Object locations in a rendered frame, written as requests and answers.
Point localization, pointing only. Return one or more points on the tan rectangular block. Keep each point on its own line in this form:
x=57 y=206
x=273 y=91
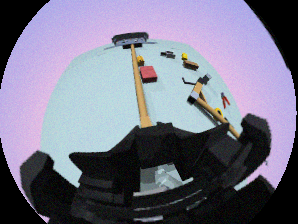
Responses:
x=190 y=64

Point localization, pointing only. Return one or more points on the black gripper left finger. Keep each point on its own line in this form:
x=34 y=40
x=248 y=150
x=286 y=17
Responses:
x=122 y=160

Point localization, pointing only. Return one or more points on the yellow rectangular block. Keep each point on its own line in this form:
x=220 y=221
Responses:
x=184 y=56

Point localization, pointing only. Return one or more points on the red rectangular block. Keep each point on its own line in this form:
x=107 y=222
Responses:
x=147 y=73

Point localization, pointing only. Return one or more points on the red-handled pliers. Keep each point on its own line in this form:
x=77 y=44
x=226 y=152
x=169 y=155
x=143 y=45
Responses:
x=223 y=99

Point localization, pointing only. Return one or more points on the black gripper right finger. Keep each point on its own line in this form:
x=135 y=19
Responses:
x=191 y=145

